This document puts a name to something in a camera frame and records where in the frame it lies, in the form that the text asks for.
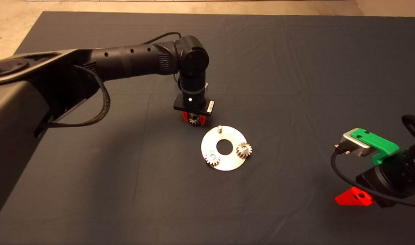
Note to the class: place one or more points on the dark grey table cloth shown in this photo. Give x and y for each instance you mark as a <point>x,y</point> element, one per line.
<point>296,51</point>

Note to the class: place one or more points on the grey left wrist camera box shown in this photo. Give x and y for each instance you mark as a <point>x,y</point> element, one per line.
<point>206,89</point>

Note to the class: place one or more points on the steel spur gear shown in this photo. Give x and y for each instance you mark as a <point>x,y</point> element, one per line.
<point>247,151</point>
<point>194,121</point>
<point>217,160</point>

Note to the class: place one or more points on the green right camera mount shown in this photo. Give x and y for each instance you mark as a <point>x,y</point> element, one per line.
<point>377,143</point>

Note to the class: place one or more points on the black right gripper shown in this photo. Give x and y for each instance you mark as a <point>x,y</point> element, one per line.
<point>388,183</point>

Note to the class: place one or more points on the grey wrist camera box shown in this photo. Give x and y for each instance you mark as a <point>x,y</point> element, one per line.
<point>206,89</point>
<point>353,140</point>

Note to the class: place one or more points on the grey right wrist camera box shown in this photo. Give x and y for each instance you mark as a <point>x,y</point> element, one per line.
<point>353,140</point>

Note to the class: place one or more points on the round metal carrier plate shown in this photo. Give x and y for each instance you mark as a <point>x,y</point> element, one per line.
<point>227,163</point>

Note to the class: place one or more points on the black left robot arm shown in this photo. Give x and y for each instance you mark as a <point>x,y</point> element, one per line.
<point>132,61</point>

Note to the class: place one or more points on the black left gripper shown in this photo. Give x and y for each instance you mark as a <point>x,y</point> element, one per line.
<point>193,105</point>

